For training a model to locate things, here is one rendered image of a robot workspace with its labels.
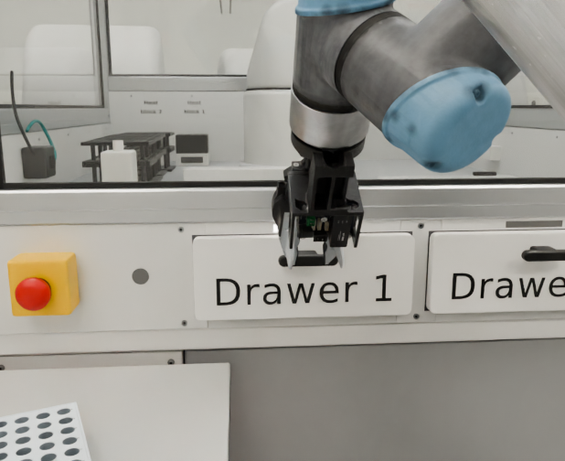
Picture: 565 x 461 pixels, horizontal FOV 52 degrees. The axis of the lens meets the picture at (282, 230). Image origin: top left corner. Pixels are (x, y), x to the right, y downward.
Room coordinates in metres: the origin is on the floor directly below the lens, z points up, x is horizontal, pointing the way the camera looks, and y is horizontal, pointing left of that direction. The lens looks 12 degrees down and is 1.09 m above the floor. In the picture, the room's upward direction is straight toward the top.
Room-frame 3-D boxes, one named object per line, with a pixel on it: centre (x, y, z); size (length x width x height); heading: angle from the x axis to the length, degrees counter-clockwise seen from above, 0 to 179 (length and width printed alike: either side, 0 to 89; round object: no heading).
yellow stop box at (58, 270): (0.69, 0.30, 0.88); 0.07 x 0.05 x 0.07; 95
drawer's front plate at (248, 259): (0.73, -0.03, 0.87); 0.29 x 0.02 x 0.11; 95
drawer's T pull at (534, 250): (0.73, -0.35, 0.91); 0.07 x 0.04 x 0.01; 95
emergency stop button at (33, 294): (0.66, 0.30, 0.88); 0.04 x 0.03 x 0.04; 95
